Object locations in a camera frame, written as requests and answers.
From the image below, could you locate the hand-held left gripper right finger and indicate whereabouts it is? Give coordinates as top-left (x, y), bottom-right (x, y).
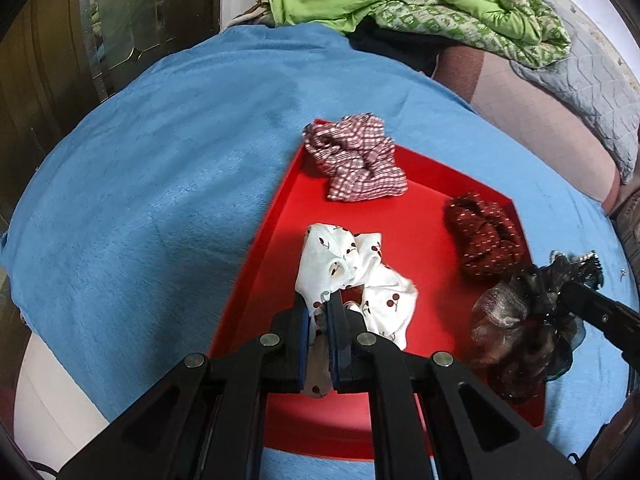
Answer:
top-left (324, 292), bottom-right (583, 480)

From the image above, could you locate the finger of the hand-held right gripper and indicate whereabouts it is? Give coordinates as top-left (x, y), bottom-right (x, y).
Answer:
top-left (555, 280), bottom-right (640, 361)

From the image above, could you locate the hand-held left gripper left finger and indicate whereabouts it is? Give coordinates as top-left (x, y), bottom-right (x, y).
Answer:
top-left (57, 292), bottom-right (311, 480)

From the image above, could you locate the grey black sheer scrunchie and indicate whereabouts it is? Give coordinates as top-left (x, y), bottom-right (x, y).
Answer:
top-left (470, 265), bottom-right (586, 401)

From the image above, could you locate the white cherry print scrunchie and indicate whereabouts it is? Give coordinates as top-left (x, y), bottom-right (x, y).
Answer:
top-left (294, 223), bottom-right (420, 401)

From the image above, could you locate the red tray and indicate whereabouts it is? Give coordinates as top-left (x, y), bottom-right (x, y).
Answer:
top-left (207, 119), bottom-right (546, 461)

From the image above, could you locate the striped beige cushion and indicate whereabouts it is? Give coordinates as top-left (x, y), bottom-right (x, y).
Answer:
top-left (607, 180), bottom-right (640, 261)

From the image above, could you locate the dark red dotted scrunchie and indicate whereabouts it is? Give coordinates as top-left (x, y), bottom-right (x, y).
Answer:
top-left (444, 192), bottom-right (533, 281)

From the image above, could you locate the red white checked scrunchie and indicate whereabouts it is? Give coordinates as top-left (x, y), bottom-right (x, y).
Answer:
top-left (303, 114), bottom-right (408, 204)

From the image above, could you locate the pink bolster cushion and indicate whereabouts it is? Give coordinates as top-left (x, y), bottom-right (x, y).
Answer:
top-left (432, 45), bottom-right (621, 216)

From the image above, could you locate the grey quilted pillow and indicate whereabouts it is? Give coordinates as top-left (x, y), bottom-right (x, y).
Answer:
top-left (510, 25), bottom-right (640, 183)

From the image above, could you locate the blue blanket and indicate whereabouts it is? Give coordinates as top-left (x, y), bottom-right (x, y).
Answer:
top-left (0, 22), bottom-right (638, 480)

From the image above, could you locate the black cloth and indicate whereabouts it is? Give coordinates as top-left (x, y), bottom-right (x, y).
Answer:
top-left (350, 20), bottom-right (446, 78)

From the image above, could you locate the beige cloth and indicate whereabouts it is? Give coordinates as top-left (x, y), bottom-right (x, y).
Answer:
top-left (225, 0), bottom-right (275, 29)

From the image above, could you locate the wooden door with glass panel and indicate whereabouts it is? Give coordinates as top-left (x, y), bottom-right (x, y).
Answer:
top-left (0, 0), bottom-right (223, 221)

